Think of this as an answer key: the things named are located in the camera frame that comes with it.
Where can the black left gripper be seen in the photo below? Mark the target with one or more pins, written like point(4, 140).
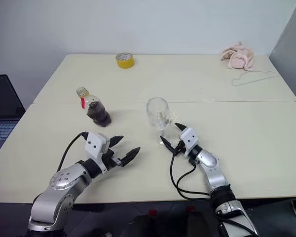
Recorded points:
point(111, 160)

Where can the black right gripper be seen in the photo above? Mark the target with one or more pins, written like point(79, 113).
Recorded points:
point(180, 146)

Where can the plastic bottle with dark drink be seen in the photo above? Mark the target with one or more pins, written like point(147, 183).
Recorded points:
point(98, 116)

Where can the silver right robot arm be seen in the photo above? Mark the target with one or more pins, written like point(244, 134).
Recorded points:
point(212, 172)

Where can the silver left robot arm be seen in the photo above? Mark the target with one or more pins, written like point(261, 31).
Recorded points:
point(61, 180)

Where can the clear wine glass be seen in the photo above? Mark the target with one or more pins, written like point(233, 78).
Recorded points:
point(158, 116)

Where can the yellow tape roll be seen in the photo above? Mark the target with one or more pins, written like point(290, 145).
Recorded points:
point(125, 64)

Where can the pink crumpled cloth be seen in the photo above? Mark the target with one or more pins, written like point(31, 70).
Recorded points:
point(238, 61)

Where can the dark laptop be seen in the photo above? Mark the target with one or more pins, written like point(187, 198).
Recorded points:
point(2, 103)

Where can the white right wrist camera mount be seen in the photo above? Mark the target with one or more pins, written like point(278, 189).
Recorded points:
point(190, 138)

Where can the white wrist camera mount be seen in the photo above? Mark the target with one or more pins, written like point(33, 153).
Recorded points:
point(95, 144)
point(190, 138)

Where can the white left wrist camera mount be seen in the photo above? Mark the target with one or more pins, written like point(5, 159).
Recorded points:
point(95, 144)

